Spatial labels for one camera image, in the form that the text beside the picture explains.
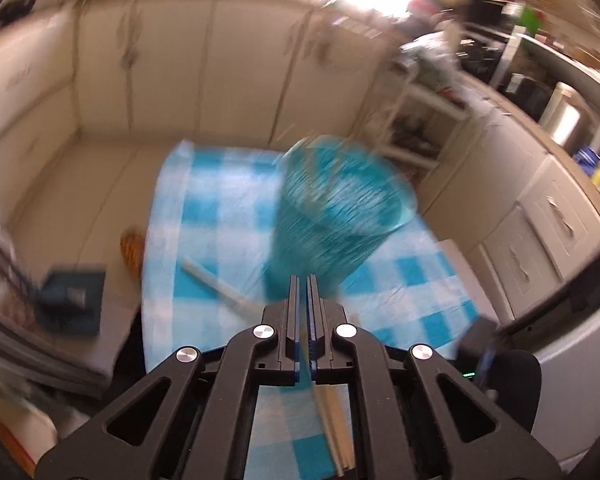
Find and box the white countertop shelf rack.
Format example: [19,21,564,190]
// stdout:
[489,25,600,111]

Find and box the pale wooden chopstick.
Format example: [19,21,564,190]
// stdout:
[314,387,348,477]
[180,256,263,317]
[325,390,357,473]

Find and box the white low stool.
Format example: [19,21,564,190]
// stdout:
[434,239,501,326]

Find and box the green cutting board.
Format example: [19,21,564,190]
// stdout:
[515,5,543,31]

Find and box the white hanging bin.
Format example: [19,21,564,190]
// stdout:
[305,10,383,61]

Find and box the yellow patterned slipper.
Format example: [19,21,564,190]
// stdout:
[119,229,147,279]

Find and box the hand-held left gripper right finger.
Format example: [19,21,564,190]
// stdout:
[307,275,564,480]

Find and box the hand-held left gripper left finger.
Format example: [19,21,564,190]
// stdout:
[36,275,309,480]

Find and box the teal perforated basket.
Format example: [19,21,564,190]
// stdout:
[264,134,417,297]

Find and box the blue box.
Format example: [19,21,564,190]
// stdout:
[572,145,600,187]

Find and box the white tiered trolley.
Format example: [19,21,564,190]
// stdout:
[372,57,473,171]

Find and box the black cooking pot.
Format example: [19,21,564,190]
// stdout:
[504,74,552,122]

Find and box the blue white checked tablecloth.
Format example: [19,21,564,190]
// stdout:
[139,139,498,480]

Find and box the dark blue floor pad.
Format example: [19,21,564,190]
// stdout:
[34,264,107,337]

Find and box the grey sliding door frame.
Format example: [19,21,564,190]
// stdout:
[0,305,121,396]

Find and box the plastic bag of greens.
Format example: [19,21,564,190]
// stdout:
[399,32,463,92]

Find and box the white electric water boiler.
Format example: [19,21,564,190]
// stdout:
[539,81,597,150]

